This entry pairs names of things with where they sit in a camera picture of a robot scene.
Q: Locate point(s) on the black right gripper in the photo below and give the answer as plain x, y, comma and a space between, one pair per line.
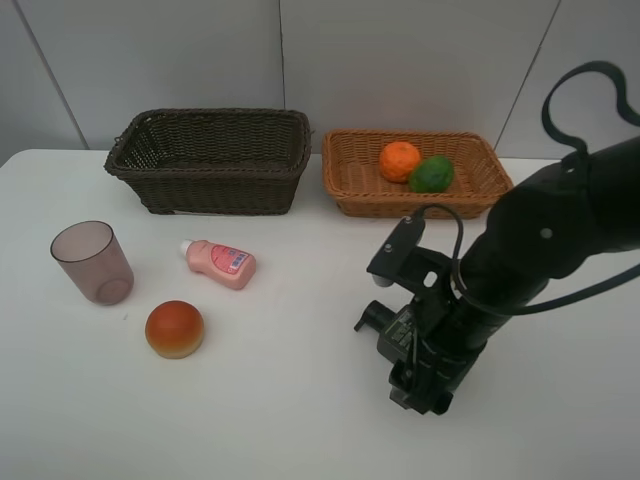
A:
433, 342

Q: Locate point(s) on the black pump bottle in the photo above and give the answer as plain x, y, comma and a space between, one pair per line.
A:
385, 322

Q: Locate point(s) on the green lime fruit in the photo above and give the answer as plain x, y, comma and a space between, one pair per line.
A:
432, 176

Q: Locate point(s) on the orange mandarin fruit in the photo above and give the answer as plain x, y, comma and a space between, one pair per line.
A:
397, 161

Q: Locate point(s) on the pink lotion bottle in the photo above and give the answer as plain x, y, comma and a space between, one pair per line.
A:
228, 266

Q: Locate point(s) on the translucent mauve plastic cup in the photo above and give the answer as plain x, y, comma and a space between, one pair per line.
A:
93, 259

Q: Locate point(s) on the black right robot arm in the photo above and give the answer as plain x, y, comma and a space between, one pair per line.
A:
543, 229

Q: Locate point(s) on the orange wicker basket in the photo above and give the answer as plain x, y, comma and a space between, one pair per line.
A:
352, 178

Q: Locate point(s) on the round brown bread bun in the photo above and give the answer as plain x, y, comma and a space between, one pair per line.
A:
175, 329

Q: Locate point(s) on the dark brown wicker basket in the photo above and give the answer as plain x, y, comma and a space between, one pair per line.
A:
218, 161

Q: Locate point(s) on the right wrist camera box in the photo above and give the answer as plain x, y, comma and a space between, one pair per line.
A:
400, 260

